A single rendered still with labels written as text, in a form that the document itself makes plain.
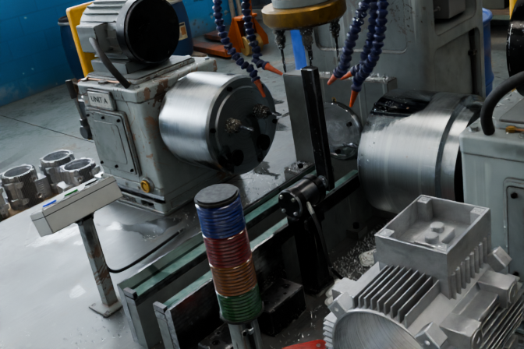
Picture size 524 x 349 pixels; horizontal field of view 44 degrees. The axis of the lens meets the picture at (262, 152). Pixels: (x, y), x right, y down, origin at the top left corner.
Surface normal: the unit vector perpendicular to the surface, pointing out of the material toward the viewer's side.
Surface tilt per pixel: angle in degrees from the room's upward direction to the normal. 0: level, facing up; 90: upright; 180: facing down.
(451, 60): 90
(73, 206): 69
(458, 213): 90
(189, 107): 54
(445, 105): 13
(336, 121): 90
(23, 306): 0
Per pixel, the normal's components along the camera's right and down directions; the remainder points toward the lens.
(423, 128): -0.58, -0.40
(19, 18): 0.69, 0.16
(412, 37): -0.66, 0.39
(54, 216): 0.62, -0.19
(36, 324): -0.17, -0.91
